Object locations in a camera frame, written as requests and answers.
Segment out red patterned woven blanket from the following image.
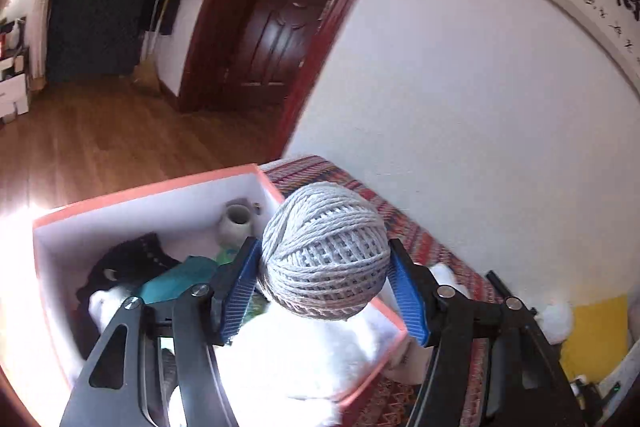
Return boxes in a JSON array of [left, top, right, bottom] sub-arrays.
[[262, 155, 506, 427]]

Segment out red wooden door frame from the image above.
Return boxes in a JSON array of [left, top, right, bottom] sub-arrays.
[[177, 0, 416, 152]]

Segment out grey twine ball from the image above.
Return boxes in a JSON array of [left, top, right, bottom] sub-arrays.
[[257, 183, 391, 320]]

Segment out small grey ceramic vase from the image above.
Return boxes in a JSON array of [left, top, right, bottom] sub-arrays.
[[216, 202, 253, 250]]

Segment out white fluffy cloth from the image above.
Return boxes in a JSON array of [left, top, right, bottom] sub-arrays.
[[89, 284, 143, 333]]

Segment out yellow pillow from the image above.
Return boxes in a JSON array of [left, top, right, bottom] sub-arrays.
[[560, 294, 630, 385]]

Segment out black sock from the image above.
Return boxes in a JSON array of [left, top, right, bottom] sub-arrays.
[[75, 232, 181, 308]]

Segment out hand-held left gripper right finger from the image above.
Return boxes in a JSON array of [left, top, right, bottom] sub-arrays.
[[387, 238, 586, 427]]

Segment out white cardboard box red rim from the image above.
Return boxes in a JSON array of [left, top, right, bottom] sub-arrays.
[[32, 163, 410, 427]]

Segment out white fluffy ball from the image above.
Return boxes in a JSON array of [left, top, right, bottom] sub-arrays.
[[542, 299, 575, 343]]

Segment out dark red wooden door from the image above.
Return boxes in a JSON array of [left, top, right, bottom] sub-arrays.
[[225, 0, 381, 108]]

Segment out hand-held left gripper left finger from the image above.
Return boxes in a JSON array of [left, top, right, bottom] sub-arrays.
[[59, 237, 263, 427]]

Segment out straw broom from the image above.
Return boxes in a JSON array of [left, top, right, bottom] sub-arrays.
[[132, 32, 161, 95]]

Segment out white low cabinet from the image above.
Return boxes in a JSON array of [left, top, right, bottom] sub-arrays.
[[0, 72, 31, 122]]

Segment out teal cloth item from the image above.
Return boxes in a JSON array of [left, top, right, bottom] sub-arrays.
[[140, 255, 221, 305]]

